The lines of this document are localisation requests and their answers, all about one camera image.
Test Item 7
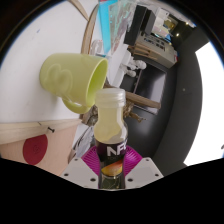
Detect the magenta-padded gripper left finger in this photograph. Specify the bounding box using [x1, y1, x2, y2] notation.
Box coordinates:
[60, 145, 101, 190]

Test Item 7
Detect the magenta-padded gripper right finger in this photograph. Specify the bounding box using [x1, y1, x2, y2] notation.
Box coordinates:
[123, 145, 164, 190]

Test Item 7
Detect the clear drink bottle white cap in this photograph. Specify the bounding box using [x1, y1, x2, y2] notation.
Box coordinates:
[93, 87, 129, 190]

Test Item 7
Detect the light wooden drawing board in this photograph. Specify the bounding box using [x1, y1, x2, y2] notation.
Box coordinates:
[0, 118, 83, 177]

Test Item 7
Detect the flat round red coaster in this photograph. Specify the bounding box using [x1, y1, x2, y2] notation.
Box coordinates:
[22, 134, 49, 166]

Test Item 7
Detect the long white ceiling light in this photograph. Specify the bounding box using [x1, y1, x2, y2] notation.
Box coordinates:
[183, 41, 224, 167]

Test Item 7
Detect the yellow-green ceramic mug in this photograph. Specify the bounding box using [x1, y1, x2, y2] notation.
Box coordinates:
[39, 52, 110, 115]

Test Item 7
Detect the white plaster bust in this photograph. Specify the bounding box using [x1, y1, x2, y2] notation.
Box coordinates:
[119, 64, 138, 78]
[131, 59, 148, 71]

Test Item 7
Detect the white chair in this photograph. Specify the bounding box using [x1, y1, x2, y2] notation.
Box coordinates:
[106, 44, 134, 88]

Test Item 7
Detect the white cabinet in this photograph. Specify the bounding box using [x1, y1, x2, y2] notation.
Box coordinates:
[133, 33, 178, 69]

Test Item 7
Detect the small glass jar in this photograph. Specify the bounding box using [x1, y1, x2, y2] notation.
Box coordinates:
[89, 39, 104, 56]

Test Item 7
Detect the short wooden stick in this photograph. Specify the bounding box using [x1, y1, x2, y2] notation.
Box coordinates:
[80, 4, 101, 56]

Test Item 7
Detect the black flat box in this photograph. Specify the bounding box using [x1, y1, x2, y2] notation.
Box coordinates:
[123, 4, 148, 46]
[143, 9, 157, 36]

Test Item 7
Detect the long wooden paintbrush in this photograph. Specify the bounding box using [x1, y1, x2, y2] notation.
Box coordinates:
[68, 0, 90, 22]

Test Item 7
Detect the large black wall screen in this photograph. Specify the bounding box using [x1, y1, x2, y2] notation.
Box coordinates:
[119, 61, 168, 116]

